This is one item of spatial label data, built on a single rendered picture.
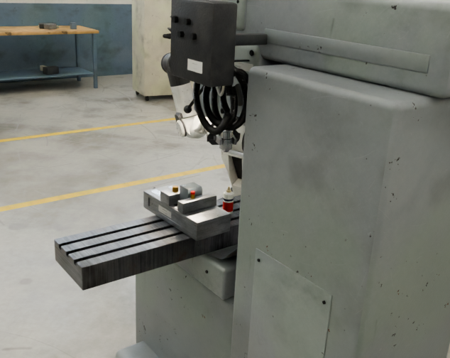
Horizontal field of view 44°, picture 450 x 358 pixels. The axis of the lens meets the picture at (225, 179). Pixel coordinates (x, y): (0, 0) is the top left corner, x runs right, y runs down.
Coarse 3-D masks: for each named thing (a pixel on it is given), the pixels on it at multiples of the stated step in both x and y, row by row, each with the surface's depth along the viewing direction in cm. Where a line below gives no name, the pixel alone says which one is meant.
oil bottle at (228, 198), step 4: (228, 188) 212; (224, 192) 212; (228, 192) 212; (232, 192) 213; (224, 196) 212; (228, 196) 211; (232, 196) 212; (224, 200) 213; (228, 200) 212; (232, 200) 213; (224, 204) 213; (228, 204) 212; (232, 204) 213; (224, 208) 214; (228, 208) 213; (232, 208) 214; (232, 212) 215
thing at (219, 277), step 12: (180, 264) 213; (192, 264) 206; (204, 264) 199; (216, 264) 194; (228, 264) 194; (204, 276) 201; (216, 276) 194; (228, 276) 192; (216, 288) 196; (228, 288) 193
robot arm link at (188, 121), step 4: (192, 116) 248; (184, 120) 246; (188, 120) 246; (192, 120) 246; (188, 124) 245; (192, 124) 241; (188, 128) 245; (192, 128) 240; (188, 132) 245; (192, 132) 240; (188, 136) 249; (192, 136) 246; (196, 136) 241; (200, 136) 241
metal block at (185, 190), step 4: (184, 184) 203; (188, 184) 203; (192, 184) 203; (196, 184) 203; (180, 188) 202; (184, 188) 200; (188, 188) 199; (192, 188) 199; (196, 188) 200; (200, 188) 202; (180, 192) 202; (184, 192) 200; (188, 192) 199; (196, 192) 201; (200, 192) 202; (180, 196) 203; (184, 196) 201; (188, 196) 199
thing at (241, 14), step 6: (216, 0) 176; (222, 0) 174; (228, 0) 171; (234, 0) 169; (240, 0) 167; (240, 6) 167; (240, 12) 168; (240, 18) 168; (240, 24) 169; (240, 30) 170
